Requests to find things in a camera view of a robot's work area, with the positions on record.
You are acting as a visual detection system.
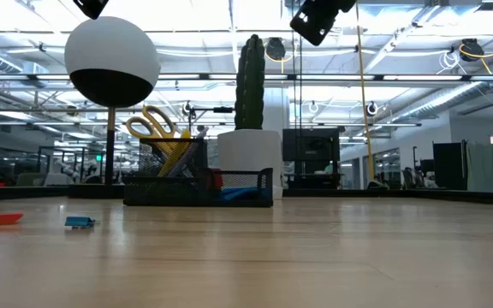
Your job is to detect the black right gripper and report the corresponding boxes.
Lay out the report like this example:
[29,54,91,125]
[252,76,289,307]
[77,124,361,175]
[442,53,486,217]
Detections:
[289,0,358,47]

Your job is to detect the small blue binder clip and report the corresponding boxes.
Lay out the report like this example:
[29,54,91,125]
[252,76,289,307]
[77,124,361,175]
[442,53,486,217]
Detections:
[64,216,97,230]

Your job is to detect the black mesh desk organizer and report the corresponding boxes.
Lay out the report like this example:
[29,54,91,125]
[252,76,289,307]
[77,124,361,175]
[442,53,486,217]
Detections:
[122,137,275,209]

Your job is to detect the white globe table lamp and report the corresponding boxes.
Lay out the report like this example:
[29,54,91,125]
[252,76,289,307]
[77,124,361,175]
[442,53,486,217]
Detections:
[64,15,161,198]

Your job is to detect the black ceiling cable reel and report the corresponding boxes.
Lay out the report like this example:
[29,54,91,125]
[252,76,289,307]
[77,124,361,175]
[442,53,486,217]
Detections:
[265,37,288,62]
[459,38,486,62]

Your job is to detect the black aluminium table frame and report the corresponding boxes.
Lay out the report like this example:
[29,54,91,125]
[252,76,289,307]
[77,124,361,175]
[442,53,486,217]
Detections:
[0,184,493,207]

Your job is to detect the blue sticky note pad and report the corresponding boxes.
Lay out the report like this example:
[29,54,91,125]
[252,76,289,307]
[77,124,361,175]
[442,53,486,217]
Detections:
[218,187,270,203]

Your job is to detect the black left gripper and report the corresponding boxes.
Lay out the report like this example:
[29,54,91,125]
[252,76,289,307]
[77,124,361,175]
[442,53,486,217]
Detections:
[73,0,110,21]

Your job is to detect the yellow hanging cable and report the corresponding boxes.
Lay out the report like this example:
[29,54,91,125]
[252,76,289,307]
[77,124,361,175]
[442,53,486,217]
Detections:
[354,0,377,185]

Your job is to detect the green artificial cactus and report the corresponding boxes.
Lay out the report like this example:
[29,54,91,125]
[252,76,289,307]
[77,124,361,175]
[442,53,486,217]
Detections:
[234,33,267,131]

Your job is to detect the yellow handled scissors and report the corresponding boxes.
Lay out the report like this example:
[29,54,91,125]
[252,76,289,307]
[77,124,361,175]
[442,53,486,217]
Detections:
[125,104,193,179]

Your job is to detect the yellow highlighter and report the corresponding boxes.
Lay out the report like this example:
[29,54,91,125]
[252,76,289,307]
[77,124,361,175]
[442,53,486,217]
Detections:
[160,129,193,179]

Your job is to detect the black partition panel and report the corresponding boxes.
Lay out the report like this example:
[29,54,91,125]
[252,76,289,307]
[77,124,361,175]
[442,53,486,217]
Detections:
[432,141,469,192]

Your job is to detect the white hexagonal plant pot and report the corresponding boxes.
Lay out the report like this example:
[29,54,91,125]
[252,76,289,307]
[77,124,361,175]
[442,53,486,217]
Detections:
[217,129,285,201]

